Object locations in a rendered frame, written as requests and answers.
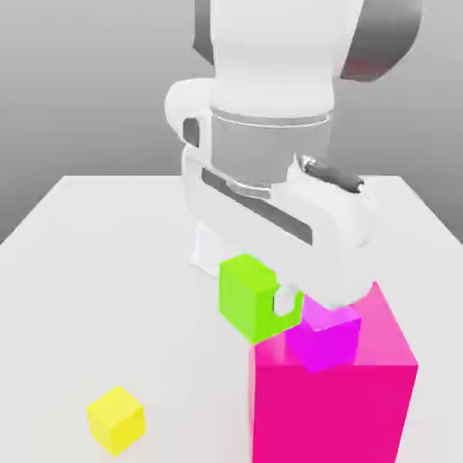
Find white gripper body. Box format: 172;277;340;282
181;146;379;310

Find small yellow cube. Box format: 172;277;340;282
85;385;146;458

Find small green cube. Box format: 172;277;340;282
217;252;306;345

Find large pink box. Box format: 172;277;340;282
249;280;420;463

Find small magenta cube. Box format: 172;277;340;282
284;294;363;374

